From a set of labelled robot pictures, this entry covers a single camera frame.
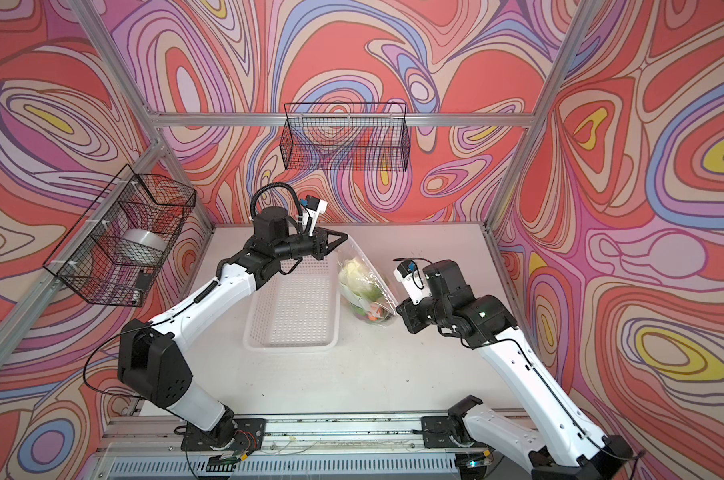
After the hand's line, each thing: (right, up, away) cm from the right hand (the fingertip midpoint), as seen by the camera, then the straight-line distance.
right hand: (405, 315), depth 71 cm
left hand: (-14, +20, +3) cm, 24 cm away
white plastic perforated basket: (-32, -4, +25) cm, 41 cm away
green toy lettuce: (-12, +8, +6) cm, 16 cm away
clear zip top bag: (-5, +2, 0) cm, 5 cm away
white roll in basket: (-63, +16, 0) cm, 66 cm away
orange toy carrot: (-7, -4, +16) cm, 18 cm away
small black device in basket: (-65, +8, +2) cm, 65 cm away
